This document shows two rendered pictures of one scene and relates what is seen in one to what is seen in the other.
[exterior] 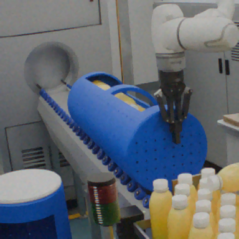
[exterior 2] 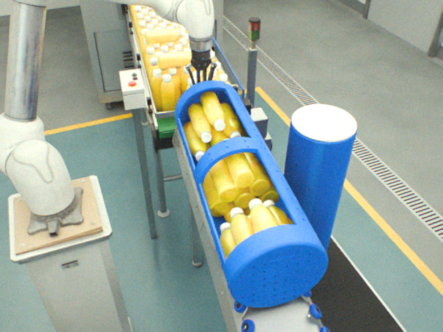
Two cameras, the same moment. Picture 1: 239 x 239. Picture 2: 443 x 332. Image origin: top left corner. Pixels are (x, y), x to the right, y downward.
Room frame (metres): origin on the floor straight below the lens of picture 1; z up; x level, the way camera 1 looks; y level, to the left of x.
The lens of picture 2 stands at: (3.17, 0.14, 2.09)
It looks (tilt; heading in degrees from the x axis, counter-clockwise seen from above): 40 degrees down; 186
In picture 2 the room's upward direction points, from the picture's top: straight up
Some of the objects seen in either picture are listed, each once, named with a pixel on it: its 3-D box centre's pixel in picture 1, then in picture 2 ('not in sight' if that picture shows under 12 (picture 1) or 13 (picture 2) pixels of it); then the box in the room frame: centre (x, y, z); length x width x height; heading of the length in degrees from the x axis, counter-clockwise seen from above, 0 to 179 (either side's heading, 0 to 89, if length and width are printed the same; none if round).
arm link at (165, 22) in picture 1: (171, 28); (197, 12); (1.60, -0.10, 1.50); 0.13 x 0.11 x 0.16; 47
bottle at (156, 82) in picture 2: not in sight; (159, 91); (1.33, -0.34, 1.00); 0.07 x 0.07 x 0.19
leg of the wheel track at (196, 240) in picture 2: not in sight; (195, 227); (1.59, -0.15, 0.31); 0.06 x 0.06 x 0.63; 20
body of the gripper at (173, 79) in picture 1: (172, 83); (200, 58); (1.61, -0.09, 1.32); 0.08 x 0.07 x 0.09; 110
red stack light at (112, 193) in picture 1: (102, 190); (254, 24); (1.02, 0.10, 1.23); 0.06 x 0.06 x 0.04
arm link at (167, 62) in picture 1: (170, 61); (200, 41); (1.61, -0.09, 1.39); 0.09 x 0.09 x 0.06
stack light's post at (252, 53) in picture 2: not in sight; (248, 134); (1.02, 0.10, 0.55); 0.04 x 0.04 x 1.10; 20
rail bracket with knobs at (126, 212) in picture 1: (131, 225); (240, 110); (1.40, 0.07, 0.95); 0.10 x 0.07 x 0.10; 110
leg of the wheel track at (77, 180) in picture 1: (77, 178); not in sight; (3.44, 0.52, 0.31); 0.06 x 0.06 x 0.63; 20
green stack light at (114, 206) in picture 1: (104, 209); (254, 33); (1.02, 0.10, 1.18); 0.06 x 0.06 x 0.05
